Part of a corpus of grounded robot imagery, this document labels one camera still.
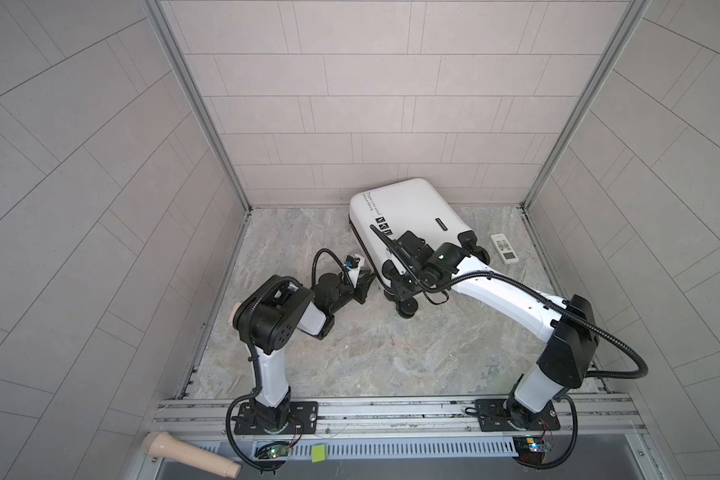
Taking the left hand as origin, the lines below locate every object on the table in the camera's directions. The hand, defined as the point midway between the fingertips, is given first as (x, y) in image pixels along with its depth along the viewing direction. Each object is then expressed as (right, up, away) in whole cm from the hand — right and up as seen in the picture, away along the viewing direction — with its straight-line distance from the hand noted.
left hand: (379, 271), depth 91 cm
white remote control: (+43, +6, +11) cm, 45 cm away
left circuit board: (-24, -35, -27) cm, 50 cm away
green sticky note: (-14, -37, -25) cm, 47 cm away
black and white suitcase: (+10, +20, +1) cm, 22 cm away
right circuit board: (+34, -38, -23) cm, 56 cm away
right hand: (+4, -3, -12) cm, 13 cm away
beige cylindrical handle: (-47, -35, -26) cm, 64 cm away
